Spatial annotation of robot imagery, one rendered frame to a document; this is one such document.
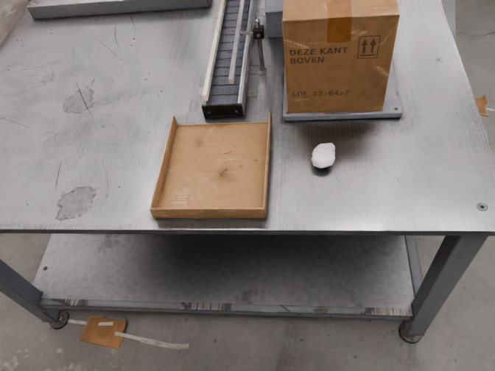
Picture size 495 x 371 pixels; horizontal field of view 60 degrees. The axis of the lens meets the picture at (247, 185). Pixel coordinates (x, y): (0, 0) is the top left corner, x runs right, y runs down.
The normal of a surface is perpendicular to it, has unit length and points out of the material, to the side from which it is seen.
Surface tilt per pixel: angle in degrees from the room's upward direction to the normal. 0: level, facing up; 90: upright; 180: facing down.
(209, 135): 0
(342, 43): 90
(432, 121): 0
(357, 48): 90
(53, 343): 0
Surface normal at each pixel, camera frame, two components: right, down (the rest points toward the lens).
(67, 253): -0.11, -0.60
